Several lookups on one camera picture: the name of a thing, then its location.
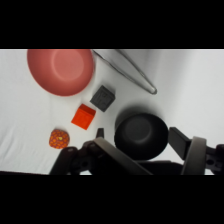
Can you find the dark grey cube block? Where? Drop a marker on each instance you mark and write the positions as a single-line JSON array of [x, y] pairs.
[[102, 98]]

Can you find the red patterned ball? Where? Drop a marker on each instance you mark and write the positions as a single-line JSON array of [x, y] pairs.
[[59, 139]]

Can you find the orange cube block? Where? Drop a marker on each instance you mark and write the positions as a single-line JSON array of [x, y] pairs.
[[83, 116]]

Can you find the white tablecloth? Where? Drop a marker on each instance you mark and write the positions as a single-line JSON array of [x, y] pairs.
[[200, 86]]

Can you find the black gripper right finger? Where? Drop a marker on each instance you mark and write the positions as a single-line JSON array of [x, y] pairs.
[[196, 153]]

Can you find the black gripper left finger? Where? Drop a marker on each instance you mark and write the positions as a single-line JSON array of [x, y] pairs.
[[113, 154]]

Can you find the metal tongs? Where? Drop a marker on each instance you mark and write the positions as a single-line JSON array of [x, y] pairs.
[[133, 71]]

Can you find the black bowl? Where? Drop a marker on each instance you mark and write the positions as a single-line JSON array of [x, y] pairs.
[[141, 136]]

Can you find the pink bowl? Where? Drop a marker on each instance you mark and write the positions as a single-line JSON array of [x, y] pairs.
[[60, 71]]

